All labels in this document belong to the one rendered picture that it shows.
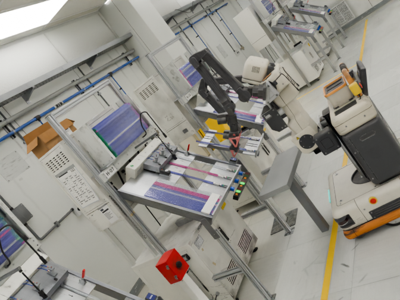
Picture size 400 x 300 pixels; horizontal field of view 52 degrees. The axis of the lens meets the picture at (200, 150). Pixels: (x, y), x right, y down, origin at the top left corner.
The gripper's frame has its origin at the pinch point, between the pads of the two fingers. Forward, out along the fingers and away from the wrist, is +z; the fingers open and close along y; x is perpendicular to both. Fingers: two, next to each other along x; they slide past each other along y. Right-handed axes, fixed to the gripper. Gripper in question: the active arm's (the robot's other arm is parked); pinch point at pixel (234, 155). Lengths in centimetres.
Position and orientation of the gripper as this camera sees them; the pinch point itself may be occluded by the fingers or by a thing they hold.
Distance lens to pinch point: 328.3
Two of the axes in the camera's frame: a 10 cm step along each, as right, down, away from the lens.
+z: -0.4, 8.5, 5.2
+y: -3.5, 4.8, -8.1
